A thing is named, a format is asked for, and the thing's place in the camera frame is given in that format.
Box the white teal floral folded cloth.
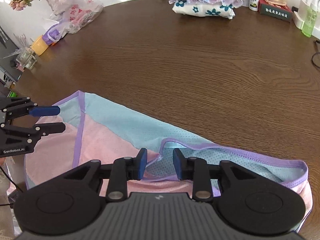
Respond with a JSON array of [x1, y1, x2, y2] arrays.
[[172, 0, 235, 20]]

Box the white power strip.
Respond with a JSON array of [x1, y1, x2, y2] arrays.
[[292, 10, 320, 41]]

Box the purple tissue pack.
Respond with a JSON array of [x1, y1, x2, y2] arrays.
[[42, 24, 67, 46]]

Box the clear glass cup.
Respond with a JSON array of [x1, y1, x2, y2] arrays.
[[16, 48, 37, 70]]

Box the green spray bottle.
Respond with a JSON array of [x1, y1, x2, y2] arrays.
[[302, 0, 319, 37]]

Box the green flat object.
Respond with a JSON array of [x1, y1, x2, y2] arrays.
[[8, 92, 17, 98]]

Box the black text box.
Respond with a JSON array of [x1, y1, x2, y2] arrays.
[[258, 0, 293, 22]]

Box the yellow cup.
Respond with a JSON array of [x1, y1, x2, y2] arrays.
[[30, 35, 49, 56]]

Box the black cable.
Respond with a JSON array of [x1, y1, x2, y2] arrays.
[[311, 39, 320, 68]]

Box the clear plastic bag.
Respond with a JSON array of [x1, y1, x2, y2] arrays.
[[62, 0, 104, 34]]

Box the pink blue mesh vest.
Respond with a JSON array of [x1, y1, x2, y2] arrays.
[[24, 90, 314, 233]]

